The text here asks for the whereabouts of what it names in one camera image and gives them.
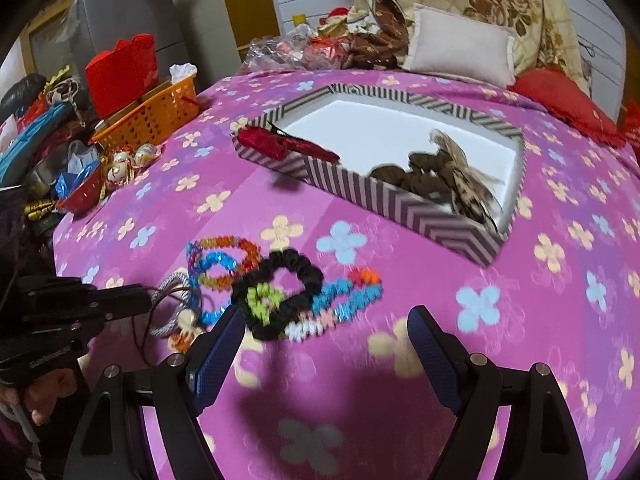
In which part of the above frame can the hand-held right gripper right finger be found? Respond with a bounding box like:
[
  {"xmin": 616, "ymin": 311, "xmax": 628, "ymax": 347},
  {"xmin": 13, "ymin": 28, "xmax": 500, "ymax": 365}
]
[{"xmin": 406, "ymin": 305, "xmax": 588, "ymax": 480}]

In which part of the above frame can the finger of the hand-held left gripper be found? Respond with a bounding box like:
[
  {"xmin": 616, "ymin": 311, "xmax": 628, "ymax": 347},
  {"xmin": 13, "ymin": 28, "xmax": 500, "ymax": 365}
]
[{"xmin": 92, "ymin": 284, "xmax": 153, "ymax": 322}]

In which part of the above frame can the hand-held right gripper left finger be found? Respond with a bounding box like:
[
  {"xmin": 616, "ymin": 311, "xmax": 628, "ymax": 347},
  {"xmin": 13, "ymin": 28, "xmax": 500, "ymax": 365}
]
[{"xmin": 65, "ymin": 305, "xmax": 246, "ymax": 480}]

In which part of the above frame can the black cord with beige charm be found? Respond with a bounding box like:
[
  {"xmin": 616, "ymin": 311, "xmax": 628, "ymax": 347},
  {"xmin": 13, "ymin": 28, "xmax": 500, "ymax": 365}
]
[{"xmin": 142, "ymin": 285, "xmax": 203, "ymax": 356}]

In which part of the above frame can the grey braided hair tie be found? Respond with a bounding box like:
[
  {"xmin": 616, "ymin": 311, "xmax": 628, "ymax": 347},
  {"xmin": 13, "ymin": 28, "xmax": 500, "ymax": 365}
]
[{"xmin": 150, "ymin": 270, "xmax": 199, "ymax": 339}]

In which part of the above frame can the green flower hair tie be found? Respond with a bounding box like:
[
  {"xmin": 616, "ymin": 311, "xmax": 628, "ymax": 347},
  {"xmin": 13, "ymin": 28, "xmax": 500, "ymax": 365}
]
[{"xmin": 245, "ymin": 282, "xmax": 284, "ymax": 324}]

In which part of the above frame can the multicolour bead bracelet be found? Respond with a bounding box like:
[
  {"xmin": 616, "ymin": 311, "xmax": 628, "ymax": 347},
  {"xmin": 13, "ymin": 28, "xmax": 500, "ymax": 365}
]
[{"xmin": 284, "ymin": 267, "xmax": 384, "ymax": 344}]

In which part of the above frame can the orange bead bracelet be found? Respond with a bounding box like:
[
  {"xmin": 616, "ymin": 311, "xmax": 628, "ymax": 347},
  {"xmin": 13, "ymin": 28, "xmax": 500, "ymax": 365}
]
[{"xmin": 197, "ymin": 236, "xmax": 264, "ymax": 281}]

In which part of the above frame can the black scrunchie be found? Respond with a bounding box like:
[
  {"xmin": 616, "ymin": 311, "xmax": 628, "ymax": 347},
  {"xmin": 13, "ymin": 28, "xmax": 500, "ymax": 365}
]
[{"xmin": 231, "ymin": 249, "xmax": 323, "ymax": 342}]

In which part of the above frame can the striped cardboard box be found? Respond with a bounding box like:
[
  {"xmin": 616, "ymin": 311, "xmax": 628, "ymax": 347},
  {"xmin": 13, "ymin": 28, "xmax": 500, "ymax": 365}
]
[{"xmin": 231, "ymin": 82, "xmax": 526, "ymax": 267}]

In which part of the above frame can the red hair bow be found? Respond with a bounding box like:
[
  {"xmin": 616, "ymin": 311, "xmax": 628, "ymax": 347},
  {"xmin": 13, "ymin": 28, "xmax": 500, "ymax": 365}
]
[{"xmin": 236, "ymin": 122, "xmax": 341, "ymax": 163}]

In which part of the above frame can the person's left hand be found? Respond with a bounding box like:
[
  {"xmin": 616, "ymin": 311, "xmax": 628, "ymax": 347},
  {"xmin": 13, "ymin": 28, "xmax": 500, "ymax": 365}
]
[{"xmin": 0, "ymin": 367, "xmax": 78, "ymax": 428}]

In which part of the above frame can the pink floral blanket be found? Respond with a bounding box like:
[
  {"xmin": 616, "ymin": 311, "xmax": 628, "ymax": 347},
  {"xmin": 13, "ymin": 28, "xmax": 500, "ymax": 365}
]
[{"xmin": 52, "ymin": 67, "xmax": 640, "ymax": 480}]

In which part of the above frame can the red plastic bowl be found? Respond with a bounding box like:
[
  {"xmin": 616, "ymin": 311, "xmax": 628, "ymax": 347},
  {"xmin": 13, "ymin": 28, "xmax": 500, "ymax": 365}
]
[{"xmin": 55, "ymin": 167, "xmax": 106, "ymax": 215}]

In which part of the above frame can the white plastic bag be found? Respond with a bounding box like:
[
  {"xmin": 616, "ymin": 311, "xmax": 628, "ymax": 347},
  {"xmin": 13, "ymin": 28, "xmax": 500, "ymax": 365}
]
[{"xmin": 67, "ymin": 140, "xmax": 101, "ymax": 173}]

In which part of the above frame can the leopard print hair bow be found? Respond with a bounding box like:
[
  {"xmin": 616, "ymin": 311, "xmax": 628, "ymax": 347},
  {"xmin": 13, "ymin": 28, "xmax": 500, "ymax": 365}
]
[{"xmin": 450, "ymin": 175, "xmax": 502, "ymax": 235}]

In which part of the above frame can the orange plastic basket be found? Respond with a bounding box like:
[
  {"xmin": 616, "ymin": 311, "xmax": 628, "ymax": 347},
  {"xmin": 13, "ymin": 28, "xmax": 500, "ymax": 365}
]
[{"xmin": 90, "ymin": 74, "xmax": 198, "ymax": 151}]

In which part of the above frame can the brown scrunchie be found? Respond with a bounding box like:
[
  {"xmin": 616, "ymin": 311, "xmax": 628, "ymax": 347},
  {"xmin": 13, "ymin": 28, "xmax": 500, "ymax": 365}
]
[{"xmin": 370, "ymin": 150, "xmax": 458, "ymax": 199}]

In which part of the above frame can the blue plastic bag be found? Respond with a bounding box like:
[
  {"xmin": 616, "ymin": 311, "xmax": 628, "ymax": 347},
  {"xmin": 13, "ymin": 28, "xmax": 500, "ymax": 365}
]
[{"xmin": 0, "ymin": 102, "xmax": 76, "ymax": 186}]

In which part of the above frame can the red paper bag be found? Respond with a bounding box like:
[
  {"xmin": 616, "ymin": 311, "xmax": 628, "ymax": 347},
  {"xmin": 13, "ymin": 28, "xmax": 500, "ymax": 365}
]
[{"xmin": 84, "ymin": 33, "xmax": 160, "ymax": 118}]

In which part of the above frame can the clear plastic bag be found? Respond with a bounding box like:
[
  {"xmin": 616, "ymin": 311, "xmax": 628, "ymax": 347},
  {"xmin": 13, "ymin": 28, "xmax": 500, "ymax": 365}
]
[{"xmin": 240, "ymin": 25, "xmax": 331, "ymax": 73}]

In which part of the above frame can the red cushion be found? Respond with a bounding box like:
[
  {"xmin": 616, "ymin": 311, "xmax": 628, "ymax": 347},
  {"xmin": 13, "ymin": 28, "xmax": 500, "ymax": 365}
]
[{"xmin": 507, "ymin": 67, "xmax": 628, "ymax": 148}]

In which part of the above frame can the grey refrigerator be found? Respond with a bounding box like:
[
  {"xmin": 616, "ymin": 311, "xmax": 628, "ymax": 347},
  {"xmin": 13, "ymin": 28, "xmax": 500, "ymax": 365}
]
[{"xmin": 67, "ymin": 0, "xmax": 243, "ymax": 96}]

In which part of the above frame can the red printed bag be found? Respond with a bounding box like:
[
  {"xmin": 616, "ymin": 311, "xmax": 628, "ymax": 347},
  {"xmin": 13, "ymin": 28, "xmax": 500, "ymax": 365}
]
[{"xmin": 622, "ymin": 105, "xmax": 640, "ymax": 151}]

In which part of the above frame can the white pillow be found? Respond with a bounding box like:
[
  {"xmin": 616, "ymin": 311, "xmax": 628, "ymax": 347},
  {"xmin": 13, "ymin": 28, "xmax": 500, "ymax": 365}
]
[{"xmin": 402, "ymin": 4, "xmax": 521, "ymax": 86}]

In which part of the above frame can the red patterned pouch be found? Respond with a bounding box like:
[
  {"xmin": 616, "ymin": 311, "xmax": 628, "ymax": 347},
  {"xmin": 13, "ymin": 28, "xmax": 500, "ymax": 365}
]
[{"xmin": 305, "ymin": 35, "xmax": 351, "ymax": 68}]

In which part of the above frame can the yellow wooden door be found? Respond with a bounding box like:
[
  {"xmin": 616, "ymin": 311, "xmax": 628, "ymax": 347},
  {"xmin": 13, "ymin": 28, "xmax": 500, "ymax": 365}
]
[{"xmin": 222, "ymin": 0, "xmax": 281, "ymax": 48}]

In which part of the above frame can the red plush toy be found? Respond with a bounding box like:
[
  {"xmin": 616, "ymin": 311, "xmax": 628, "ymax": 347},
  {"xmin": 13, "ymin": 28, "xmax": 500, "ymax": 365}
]
[{"xmin": 320, "ymin": 7, "xmax": 371, "ymax": 36}]

